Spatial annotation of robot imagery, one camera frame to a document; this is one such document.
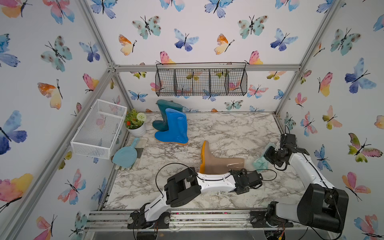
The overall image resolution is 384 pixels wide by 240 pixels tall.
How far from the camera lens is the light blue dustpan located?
95 centimetres

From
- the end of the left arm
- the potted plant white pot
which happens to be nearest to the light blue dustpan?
the potted plant white pot

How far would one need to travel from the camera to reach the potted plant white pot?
0.97 meters

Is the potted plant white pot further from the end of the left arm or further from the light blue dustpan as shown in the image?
the end of the left arm

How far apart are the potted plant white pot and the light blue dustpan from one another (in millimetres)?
114
